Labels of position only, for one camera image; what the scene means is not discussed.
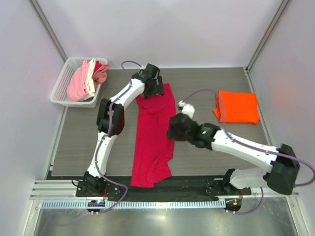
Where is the crimson red t shirt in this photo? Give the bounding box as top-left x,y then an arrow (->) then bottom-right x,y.
131,83 -> 176,188

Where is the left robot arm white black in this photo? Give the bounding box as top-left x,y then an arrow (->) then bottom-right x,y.
74,63 -> 164,197

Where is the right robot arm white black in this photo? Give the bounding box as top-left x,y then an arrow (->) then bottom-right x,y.
167,113 -> 300,195

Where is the folded orange t shirt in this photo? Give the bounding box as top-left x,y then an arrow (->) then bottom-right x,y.
213,90 -> 260,124

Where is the salmon pink t shirt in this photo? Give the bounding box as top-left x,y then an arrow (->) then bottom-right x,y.
92,64 -> 110,87

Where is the dark red t shirt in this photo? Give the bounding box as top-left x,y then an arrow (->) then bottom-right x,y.
94,61 -> 102,72

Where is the white t shirt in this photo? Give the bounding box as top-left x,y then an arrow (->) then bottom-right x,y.
85,59 -> 96,99

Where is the light pink t shirt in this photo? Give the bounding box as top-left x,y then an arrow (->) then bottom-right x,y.
67,60 -> 89,102

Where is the white plastic laundry basket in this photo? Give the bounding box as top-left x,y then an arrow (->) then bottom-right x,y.
50,57 -> 109,108

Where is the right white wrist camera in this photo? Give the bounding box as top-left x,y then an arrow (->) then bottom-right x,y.
178,100 -> 195,118

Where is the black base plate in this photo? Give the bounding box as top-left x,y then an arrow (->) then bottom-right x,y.
76,175 -> 252,200

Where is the slotted cable duct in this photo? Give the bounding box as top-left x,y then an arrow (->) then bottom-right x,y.
41,199 -> 226,209

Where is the left aluminium frame post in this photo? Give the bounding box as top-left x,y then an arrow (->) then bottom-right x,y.
28,0 -> 68,62

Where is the aluminium frame post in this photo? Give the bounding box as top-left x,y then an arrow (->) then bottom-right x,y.
28,0 -> 68,62
244,0 -> 291,74

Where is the right aluminium frame post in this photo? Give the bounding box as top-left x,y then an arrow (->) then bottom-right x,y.
244,0 -> 291,74

